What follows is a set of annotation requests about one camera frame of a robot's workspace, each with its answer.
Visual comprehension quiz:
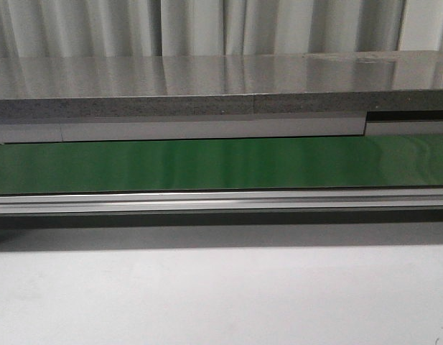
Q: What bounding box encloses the green conveyor belt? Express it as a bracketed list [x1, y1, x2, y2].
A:
[0, 134, 443, 195]

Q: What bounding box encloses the grey stone-edged back table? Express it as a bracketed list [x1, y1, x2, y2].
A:
[0, 51, 443, 123]

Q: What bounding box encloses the white pleated curtain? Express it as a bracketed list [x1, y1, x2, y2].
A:
[0, 1, 443, 58]

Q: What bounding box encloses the grey rear conveyor rail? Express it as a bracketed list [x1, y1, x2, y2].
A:
[0, 111, 443, 144]

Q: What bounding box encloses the aluminium front conveyor rail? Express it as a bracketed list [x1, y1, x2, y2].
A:
[0, 188, 443, 215]

